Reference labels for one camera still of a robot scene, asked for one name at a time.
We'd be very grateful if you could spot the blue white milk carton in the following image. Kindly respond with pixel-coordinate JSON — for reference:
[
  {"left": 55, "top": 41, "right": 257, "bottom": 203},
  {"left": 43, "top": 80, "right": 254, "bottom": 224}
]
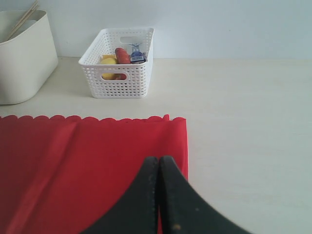
[{"left": 129, "top": 43, "right": 146, "bottom": 64}]

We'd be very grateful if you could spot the red scalloped cloth mat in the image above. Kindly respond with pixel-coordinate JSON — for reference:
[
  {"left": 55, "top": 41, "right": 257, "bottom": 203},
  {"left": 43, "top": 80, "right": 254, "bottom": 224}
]
[{"left": 0, "top": 115, "right": 188, "bottom": 234}]

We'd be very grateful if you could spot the white perforated plastic basket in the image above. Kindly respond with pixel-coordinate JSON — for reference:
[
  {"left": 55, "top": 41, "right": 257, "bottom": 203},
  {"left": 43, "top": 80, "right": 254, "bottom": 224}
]
[{"left": 78, "top": 27, "right": 154, "bottom": 98}]

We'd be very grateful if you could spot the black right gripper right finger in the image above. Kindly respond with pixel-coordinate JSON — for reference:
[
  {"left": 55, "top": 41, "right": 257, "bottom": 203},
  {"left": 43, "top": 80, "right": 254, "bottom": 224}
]
[{"left": 158, "top": 156, "right": 249, "bottom": 234}]

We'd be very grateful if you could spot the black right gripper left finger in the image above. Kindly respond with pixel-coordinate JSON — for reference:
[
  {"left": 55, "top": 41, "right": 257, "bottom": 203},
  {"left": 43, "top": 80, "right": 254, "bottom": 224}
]
[{"left": 83, "top": 156, "right": 158, "bottom": 234}]

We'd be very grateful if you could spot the yellow lemon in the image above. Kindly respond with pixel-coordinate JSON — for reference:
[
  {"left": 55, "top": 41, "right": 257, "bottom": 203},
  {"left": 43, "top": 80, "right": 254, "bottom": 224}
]
[{"left": 100, "top": 57, "right": 117, "bottom": 80}]

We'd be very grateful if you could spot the cream plastic bin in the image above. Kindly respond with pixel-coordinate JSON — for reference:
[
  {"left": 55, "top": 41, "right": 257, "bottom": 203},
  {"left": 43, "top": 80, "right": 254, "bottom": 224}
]
[{"left": 0, "top": 10, "right": 58, "bottom": 105}]

